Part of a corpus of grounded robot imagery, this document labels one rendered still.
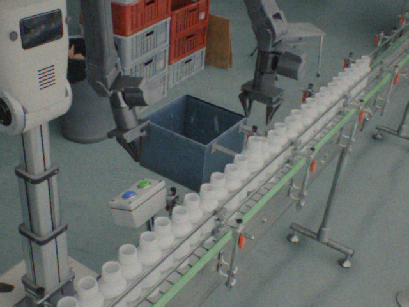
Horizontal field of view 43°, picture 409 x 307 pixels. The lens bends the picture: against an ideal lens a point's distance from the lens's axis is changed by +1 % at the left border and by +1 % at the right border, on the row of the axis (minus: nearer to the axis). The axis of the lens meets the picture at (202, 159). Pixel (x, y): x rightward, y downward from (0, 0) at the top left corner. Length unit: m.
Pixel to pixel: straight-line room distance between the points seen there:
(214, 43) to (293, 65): 3.62
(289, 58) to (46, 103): 0.72
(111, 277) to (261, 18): 0.69
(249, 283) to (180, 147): 1.00
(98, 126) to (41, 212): 1.86
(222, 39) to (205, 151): 3.02
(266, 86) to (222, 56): 3.57
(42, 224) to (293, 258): 1.50
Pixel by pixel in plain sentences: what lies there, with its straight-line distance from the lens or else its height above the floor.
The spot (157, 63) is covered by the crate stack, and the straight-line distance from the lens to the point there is 4.11.
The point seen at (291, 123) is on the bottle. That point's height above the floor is 1.16.
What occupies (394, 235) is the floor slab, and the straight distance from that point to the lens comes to 3.27.
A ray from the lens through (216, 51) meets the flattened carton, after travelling 4.94.
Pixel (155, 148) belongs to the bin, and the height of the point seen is 0.85.
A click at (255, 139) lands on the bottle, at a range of 1.48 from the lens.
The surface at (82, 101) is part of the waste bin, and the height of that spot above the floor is 0.34.
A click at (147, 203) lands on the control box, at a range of 1.35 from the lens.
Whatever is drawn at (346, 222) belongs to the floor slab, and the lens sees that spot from 3.25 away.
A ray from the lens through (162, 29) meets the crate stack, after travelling 4.07.
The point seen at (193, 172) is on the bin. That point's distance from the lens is 1.97.
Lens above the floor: 1.93
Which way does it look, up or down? 33 degrees down
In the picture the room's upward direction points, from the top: 6 degrees clockwise
